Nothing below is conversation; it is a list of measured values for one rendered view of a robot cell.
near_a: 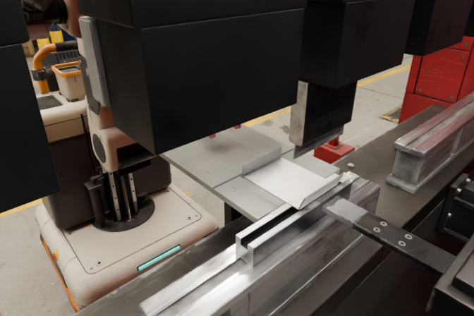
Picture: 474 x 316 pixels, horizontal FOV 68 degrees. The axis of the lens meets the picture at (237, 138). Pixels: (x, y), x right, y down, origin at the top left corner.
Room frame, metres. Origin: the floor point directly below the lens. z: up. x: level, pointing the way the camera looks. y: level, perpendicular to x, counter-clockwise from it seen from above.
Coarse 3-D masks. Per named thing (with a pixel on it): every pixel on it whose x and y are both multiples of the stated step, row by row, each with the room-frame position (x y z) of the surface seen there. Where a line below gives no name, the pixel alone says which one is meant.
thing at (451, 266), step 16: (336, 208) 0.36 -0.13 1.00; (352, 208) 0.36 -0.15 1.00; (352, 224) 0.33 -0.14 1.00; (368, 224) 0.33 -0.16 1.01; (384, 224) 0.33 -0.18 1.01; (384, 240) 0.30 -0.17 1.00; (400, 240) 0.30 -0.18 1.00; (416, 240) 0.30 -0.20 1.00; (416, 256) 0.28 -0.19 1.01; (432, 256) 0.28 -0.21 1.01; (448, 256) 0.28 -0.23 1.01; (464, 256) 0.26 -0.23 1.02; (432, 272) 0.26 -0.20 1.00; (448, 272) 0.24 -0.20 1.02; (464, 272) 0.23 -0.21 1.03; (448, 288) 0.22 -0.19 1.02; (464, 288) 0.22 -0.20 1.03; (432, 304) 0.22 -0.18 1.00; (448, 304) 0.21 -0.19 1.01; (464, 304) 0.21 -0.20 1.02
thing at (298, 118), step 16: (304, 80) 0.36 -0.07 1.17; (304, 96) 0.35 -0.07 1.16; (320, 96) 0.37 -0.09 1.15; (336, 96) 0.39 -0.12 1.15; (352, 96) 0.41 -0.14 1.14; (304, 112) 0.35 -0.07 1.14; (320, 112) 0.37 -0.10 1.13; (336, 112) 0.39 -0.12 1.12; (352, 112) 0.42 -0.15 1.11; (304, 128) 0.35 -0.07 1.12; (320, 128) 0.37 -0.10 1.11; (336, 128) 0.41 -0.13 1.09; (304, 144) 0.37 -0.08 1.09; (320, 144) 0.39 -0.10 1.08
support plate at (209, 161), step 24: (192, 144) 0.55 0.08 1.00; (216, 144) 0.55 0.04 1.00; (240, 144) 0.55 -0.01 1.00; (264, 144) 0.55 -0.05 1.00; (192, 168) 0.47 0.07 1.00; (216, 168) 0.47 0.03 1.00; (240, 168) 0.47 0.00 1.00; (312, 168) 0.47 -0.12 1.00; (336, 168) 0.47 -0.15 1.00; (216, 192) 0.41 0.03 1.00; (240, 192) 0.40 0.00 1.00; (264, 192) 0.40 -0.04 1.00; (264, 216) 0.35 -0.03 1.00
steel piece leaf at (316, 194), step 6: (342, 174) 0.41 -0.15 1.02; (336, 180) 0.40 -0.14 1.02; (324, 186) 0.38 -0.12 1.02; (330, 186) 0.40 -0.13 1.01; (318, 192) 0.38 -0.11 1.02; (324, 192) 0.40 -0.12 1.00; (306, 198) 0.36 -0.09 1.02; (312, 198) 0.37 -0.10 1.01; (300, 204) 0.36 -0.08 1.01; (306, 204) 0.37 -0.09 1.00
